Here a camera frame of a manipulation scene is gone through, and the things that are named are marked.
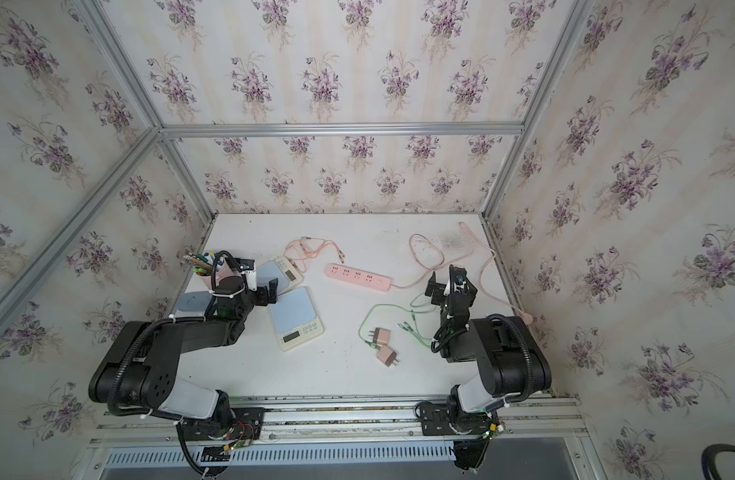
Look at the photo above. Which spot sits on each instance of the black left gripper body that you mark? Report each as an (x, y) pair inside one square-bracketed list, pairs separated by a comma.
[(262, 292)]

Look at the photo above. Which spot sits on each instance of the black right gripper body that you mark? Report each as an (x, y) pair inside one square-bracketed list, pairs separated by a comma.
[(449, 294)]

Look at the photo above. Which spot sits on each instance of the pink power strip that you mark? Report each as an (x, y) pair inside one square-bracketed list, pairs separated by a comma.
[(356, 277)]

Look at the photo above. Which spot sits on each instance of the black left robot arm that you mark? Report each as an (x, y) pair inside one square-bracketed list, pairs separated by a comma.
[(139, 374)]

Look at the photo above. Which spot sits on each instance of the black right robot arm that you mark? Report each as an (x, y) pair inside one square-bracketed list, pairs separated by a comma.
[(510, 365)]

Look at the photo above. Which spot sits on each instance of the cream blue rear electronic scale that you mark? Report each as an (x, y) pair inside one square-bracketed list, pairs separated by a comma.
[(281, 270)]

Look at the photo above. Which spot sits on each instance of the cream blue electronic scale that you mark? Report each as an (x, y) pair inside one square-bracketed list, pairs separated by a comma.
[(281, 270), (294, 319)]

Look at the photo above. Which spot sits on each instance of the cream blue front electronic scale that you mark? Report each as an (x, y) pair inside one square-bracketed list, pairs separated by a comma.
[(294, 319)]

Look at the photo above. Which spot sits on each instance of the pink pen holder cup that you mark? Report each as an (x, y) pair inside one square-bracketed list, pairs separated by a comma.
[(222, 270)]

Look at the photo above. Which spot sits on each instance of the coloured pens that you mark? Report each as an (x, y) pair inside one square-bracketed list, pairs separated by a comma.
[(203, 264)]

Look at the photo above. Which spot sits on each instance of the black chair part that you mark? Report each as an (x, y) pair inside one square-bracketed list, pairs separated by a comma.
[(718, 462)]

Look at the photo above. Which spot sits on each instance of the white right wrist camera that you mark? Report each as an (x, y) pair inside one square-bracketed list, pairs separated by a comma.
[(458, 281)]

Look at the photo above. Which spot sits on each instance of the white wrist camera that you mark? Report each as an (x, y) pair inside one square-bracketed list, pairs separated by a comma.
[(458, 281), (246, 268)]

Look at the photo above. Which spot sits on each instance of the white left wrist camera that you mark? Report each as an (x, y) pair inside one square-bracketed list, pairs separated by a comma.
[(246, 268)]

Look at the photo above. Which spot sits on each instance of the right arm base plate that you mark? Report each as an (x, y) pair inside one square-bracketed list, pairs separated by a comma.
[(447, 419)]

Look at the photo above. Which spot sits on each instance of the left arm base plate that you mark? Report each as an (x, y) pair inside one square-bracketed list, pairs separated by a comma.
[(241, 425)]

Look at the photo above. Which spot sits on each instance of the aluminium mounting rail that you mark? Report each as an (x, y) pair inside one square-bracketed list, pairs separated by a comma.
[(288, 420)]

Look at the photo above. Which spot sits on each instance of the aluminium enclosure frame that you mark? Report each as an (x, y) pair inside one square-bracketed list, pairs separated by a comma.
[(159, 134)]

